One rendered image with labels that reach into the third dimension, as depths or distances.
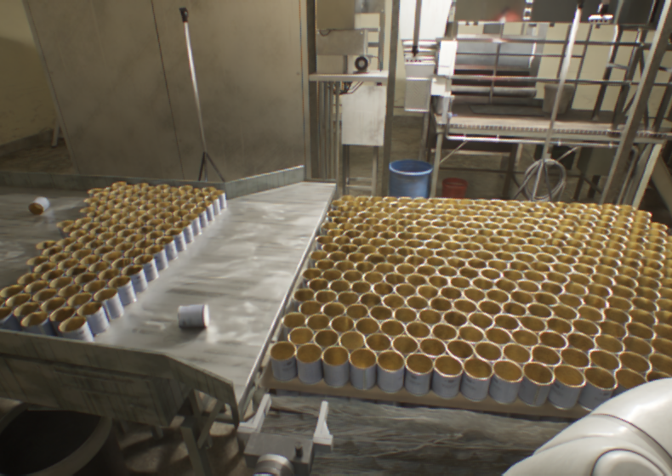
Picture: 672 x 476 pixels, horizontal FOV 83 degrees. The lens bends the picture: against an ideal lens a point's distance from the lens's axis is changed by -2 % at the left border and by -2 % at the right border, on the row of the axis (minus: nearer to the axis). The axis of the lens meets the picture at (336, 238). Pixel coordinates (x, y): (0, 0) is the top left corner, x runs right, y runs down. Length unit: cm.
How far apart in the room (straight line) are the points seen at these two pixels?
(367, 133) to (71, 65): 277
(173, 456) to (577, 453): 211
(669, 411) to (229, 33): 351
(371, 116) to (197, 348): 291
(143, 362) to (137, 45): 322
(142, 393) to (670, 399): 121
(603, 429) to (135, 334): 118
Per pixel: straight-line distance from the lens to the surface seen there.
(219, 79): 371
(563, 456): 46
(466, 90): 510
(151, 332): 134
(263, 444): 88
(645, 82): 382
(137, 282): 151
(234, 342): 122
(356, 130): 378
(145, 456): 243
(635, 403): 55
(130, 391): 136
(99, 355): 126
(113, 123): 436
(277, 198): 213
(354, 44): 323
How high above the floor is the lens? 190
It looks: 29 degrees down
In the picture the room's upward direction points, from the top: straight up
